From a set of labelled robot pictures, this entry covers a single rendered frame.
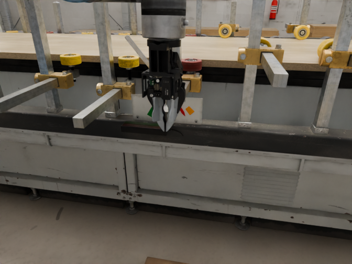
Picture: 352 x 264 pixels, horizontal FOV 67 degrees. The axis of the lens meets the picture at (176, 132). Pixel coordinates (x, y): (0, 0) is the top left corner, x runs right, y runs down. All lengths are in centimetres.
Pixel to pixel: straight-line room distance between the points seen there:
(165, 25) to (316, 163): 78
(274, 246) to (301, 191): 31
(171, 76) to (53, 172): 129
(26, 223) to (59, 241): 26
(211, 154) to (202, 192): 43
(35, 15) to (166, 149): 67
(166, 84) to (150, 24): 12
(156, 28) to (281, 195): 111
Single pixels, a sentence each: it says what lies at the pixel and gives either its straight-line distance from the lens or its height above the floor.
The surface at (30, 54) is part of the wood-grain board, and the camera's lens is 137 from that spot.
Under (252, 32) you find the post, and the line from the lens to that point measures 89.
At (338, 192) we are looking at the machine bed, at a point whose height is 29.
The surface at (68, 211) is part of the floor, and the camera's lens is 174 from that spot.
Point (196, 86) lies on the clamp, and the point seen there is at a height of 84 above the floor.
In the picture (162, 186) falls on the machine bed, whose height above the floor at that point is 21.
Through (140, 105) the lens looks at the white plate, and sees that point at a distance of 99.
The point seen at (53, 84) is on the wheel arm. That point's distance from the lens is 109.
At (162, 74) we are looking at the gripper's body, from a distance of 55.
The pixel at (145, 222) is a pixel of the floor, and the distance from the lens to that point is 158.
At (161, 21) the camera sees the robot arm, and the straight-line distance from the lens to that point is 54.
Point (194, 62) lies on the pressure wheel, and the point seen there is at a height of 91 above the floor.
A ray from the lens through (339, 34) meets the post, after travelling 94.
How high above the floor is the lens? 110
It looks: 26 degrees down
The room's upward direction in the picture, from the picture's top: straight up
